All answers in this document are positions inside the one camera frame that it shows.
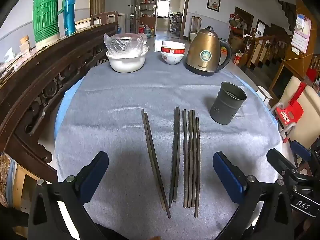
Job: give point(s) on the large water jug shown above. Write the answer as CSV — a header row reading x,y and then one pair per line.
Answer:
x,y
148,32

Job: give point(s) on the shelf with bottles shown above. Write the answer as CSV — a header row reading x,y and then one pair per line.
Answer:
x,y
147,5

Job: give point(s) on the tall-backed wooden chair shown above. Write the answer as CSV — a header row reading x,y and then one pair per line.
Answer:
x,y
195,25

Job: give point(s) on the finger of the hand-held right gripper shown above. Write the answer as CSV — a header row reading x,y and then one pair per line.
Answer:
x,y
282,162
300,150

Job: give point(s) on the blue thermos bottle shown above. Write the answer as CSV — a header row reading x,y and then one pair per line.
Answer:
x,y
69,17

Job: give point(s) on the gold electric kettle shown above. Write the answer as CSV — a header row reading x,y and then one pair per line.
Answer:
x,y
202,55

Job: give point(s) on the wooden stair railing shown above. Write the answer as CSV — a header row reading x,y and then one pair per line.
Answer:
x,y
265,47

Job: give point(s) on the grey table cloth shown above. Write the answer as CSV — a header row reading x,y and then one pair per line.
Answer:
x,y
112,100

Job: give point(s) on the framed wall picture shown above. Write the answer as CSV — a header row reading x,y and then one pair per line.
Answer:
x,y
213,3

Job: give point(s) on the blue table cover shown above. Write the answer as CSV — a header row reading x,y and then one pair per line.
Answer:
x,y
63,102

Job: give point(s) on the white bowl with red emblem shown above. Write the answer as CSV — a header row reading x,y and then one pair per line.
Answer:
x,y
172,58

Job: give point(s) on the dark wooden dining chair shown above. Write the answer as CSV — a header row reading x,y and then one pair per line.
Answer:
x,y
103,16

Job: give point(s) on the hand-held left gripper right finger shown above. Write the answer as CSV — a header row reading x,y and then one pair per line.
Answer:
x,y
227,172

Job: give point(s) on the red plastic chair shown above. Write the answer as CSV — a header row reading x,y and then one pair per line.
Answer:
x,y
292,110

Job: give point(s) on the grey refrigerator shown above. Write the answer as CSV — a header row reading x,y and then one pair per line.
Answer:
x,y
120,5

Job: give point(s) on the grey metal chopstick holder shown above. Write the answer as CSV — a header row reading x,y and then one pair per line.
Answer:
x,y
223,110

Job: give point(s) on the floral patterned cloth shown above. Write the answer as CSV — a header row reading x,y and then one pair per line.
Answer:
x,y
5,177

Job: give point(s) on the large white basin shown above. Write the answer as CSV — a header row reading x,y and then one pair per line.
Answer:
x,y
125,63

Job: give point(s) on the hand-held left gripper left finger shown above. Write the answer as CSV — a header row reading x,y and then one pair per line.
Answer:
x,y
96,170

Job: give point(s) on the wall calendar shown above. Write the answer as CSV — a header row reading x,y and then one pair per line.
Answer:
x,y
301,37

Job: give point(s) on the small white stool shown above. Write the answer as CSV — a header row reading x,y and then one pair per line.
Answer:
x,y
265,92

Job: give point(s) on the green thermos jug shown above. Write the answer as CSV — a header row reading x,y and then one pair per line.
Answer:
x,y
46,17

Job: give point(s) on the cream chair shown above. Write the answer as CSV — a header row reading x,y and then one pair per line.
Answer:
x,y
312,120

